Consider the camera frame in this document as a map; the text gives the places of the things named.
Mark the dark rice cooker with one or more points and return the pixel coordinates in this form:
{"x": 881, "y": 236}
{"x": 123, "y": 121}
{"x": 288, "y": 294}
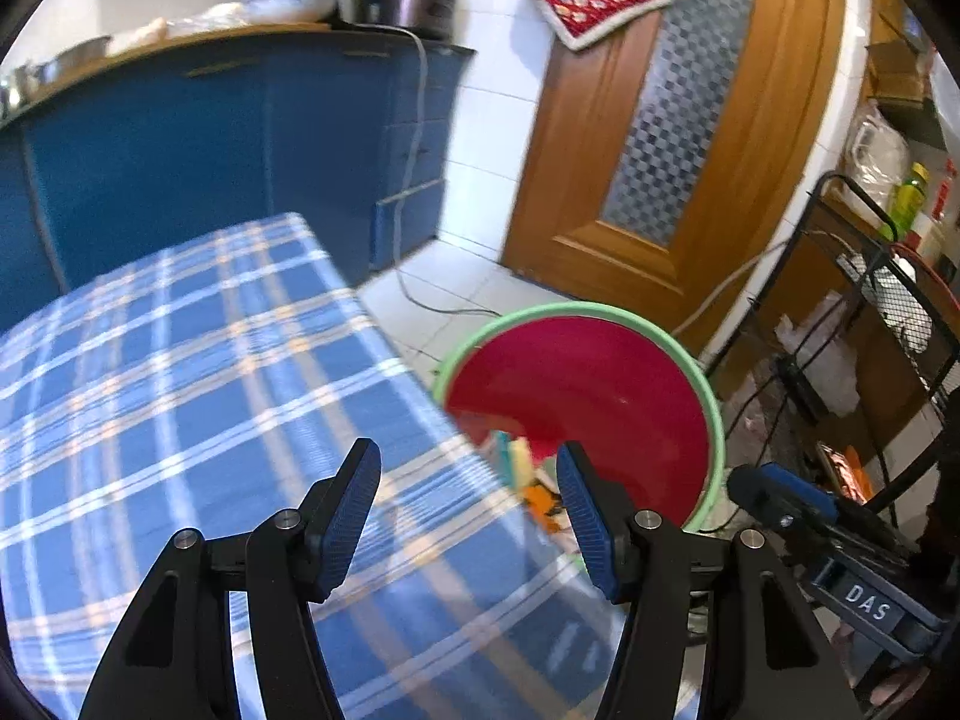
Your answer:
{"x": 409, "y": 9}

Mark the clear plastic bags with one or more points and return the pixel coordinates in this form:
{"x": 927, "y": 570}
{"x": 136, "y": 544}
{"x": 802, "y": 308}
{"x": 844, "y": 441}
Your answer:
{"x": 877, "y": 157}

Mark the black power strip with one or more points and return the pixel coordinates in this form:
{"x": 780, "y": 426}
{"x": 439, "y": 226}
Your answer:
{"x": 802, "y": 390}

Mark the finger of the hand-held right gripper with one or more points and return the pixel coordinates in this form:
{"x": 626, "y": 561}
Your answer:
{"x": 787, "y": 491}

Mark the green bottle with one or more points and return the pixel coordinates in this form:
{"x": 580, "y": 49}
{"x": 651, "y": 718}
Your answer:
{"x": 909, "y": 199}

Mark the green tissue packet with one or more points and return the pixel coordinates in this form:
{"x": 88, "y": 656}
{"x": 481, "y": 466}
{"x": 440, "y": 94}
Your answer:
{"x": 520, "y": 459}

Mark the orange snack packets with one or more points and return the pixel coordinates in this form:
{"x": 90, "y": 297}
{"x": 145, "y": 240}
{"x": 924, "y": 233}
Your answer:
{"x": 844, "y": 469}

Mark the person's right hand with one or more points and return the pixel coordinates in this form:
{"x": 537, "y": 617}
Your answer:
{"x": 900, "y": 686}

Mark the cardboard box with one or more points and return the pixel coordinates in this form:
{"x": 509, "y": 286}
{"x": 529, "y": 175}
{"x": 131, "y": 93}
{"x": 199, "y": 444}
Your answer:
{"x": 900, "y": 82}

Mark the orange plastic bag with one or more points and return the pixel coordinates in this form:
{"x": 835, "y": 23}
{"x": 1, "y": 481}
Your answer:
{"x": 541, "y": 501}

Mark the steel pot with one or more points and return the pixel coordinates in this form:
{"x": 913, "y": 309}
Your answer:
{"x": 75, "y": 58}

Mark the steel kettle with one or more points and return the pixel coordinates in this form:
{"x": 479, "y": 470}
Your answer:
{"x": 19, "y": 90}

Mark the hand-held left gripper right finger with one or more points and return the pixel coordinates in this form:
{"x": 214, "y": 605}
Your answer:
{"x": 589, "y": 521}

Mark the blue kitchen cabinet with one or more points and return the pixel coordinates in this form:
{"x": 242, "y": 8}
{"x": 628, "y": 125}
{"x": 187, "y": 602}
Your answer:
{"x": 187, "y": 150}

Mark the white bowl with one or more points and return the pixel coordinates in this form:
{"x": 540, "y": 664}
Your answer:
{"x": 289, "y": 9}

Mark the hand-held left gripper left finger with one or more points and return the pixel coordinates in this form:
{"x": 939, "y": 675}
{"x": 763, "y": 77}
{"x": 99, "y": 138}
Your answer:
{"x": 349, "y": 517}

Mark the wooden door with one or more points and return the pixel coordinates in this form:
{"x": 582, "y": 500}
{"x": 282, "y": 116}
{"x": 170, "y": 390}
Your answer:
{"x": 570, "y": 202}

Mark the red basin with green rim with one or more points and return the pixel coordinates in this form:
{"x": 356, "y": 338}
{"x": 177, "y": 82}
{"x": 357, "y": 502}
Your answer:
{"x": 600, "y": 390}

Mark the white bagged food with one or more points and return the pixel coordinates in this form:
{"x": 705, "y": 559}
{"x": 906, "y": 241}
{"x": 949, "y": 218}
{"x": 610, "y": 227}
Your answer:
{"x": 139, "y": 34}

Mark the blue plaid tablecloth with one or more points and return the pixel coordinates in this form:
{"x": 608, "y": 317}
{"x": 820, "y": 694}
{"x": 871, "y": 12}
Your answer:
{"x": 187, "y": 390}

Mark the white plastic bag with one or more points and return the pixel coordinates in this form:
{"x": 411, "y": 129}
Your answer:
{"x": 825, "y": 360}

